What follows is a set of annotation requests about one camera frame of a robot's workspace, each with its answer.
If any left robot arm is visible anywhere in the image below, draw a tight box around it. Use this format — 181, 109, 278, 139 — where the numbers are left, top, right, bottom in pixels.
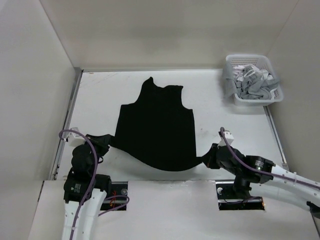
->
61, 128, 112, 240

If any grey tank top pile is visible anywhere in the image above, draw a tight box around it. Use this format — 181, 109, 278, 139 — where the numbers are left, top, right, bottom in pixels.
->
222, 62, 280, 100

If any aluminium table edge rail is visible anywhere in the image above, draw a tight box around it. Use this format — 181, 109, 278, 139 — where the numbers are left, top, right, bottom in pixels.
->
49, 67, 83, 180

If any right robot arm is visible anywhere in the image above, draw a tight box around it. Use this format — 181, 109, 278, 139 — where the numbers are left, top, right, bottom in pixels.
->
200, 143, 320, 219

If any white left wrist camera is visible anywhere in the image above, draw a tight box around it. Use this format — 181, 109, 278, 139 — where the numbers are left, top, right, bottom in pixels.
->
66, 127, 85, 148

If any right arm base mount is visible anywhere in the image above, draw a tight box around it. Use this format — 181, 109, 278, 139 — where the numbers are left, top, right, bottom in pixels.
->
215, 181, 265, 211

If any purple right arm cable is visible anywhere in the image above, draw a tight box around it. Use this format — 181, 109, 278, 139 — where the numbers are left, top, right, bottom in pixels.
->
219, 127, 320, 191

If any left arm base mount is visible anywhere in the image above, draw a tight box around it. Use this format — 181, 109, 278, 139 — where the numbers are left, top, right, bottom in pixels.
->
100, 181, 129, 211

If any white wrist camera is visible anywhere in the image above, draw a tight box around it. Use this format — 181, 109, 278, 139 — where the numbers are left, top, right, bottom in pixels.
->
217, 129, 234, 147
66, 127, 85, 148

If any white plastic laundry basket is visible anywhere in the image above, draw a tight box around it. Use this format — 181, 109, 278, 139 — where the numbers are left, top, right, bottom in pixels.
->
224, 54, 284, 107

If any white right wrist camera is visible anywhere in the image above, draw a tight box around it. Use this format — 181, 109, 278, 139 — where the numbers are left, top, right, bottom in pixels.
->
217, 129, 234, 147

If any black tank top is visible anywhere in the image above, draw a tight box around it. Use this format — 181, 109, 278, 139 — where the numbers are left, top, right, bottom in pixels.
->
110, 77, 208, 172

